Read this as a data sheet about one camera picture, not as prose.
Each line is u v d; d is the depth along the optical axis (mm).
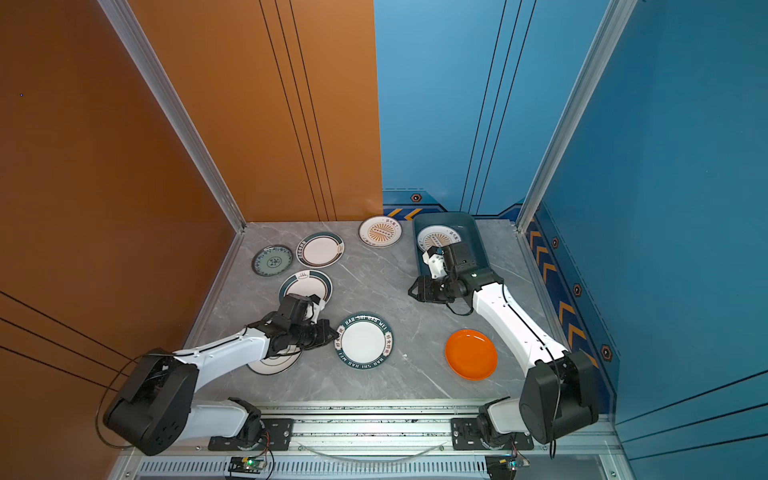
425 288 710
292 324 706
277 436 740
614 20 701
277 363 845
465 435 725
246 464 710
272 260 1087
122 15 695
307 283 1025
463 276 590
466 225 1174
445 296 697
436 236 1160
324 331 773
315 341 773
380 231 1182
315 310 756
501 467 698
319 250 1129
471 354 850
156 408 424
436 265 756
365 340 892
